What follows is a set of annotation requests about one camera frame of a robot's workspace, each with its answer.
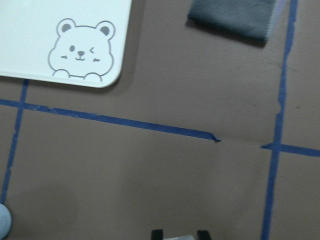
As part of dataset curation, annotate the white bear serving tray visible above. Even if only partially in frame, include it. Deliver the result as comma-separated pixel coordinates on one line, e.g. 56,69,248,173
0,0,132,88

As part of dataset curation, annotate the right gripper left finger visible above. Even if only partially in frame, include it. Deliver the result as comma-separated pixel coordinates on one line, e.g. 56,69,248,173
150,229,164,240

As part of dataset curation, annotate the grey folded cloth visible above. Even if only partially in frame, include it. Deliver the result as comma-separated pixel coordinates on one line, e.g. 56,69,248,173
187,0,287,43

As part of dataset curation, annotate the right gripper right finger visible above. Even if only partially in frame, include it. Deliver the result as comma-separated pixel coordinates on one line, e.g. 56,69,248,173
197,230,212,240

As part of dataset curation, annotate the clear ice cube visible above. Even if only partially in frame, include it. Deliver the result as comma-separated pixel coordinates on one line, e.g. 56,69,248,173
163,235,195,240

